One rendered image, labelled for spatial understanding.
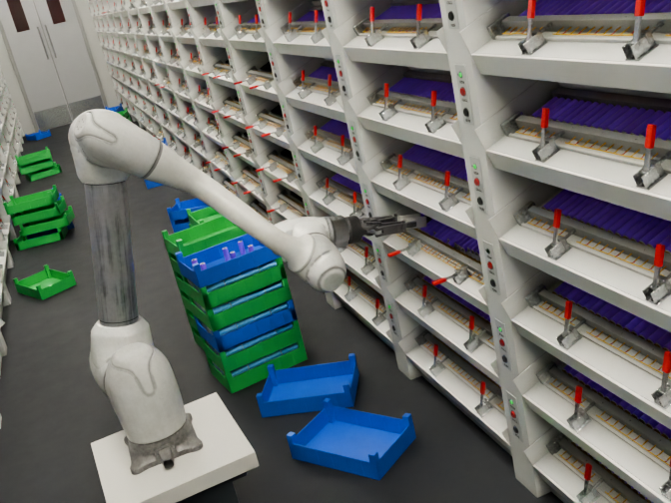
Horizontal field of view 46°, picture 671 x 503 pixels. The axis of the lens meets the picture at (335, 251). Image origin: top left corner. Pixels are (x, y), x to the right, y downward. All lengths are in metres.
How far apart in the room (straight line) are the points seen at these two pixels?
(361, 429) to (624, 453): 0.94
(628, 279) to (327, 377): 1.46
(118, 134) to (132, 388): 0.60
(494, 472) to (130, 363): 0.95
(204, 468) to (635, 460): 0.97
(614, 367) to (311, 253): 0.78
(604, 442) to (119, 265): 1.22
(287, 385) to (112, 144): 1.17
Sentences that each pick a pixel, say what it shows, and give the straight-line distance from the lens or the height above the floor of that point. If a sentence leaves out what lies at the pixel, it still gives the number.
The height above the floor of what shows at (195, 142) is 0.33.
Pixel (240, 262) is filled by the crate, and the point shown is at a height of 0.43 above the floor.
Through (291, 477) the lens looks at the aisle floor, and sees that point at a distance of 2.26.
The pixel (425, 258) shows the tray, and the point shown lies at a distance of 2.14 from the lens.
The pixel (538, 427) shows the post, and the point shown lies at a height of 0.19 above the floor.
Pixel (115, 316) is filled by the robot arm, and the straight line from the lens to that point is 2.12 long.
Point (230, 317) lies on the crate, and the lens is 2.65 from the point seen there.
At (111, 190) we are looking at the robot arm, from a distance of 2.04.
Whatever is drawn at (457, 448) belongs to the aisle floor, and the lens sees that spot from 2.22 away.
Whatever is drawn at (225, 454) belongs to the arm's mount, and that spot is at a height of 0.24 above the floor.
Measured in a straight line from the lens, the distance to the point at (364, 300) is 2.89.
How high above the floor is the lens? 1.29
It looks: 20 degrees down
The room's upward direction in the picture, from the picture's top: 13 degrees counter-clockwise
